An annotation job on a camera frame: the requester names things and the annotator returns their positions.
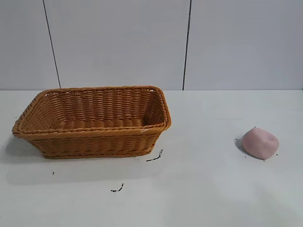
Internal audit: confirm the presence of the pink peach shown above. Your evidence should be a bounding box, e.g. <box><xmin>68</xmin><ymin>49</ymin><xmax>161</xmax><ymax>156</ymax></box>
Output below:
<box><xmin>241</xmin><ymin>128</ymin><xmax>279</xmax><ymax>160</ymax></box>

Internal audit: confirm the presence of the brown woven wicker basket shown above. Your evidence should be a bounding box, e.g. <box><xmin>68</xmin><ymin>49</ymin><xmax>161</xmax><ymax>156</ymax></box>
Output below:
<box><xmin>11</xmin><ymin>85</ymin><xmax>172</xmax><ymax>159</ymax></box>

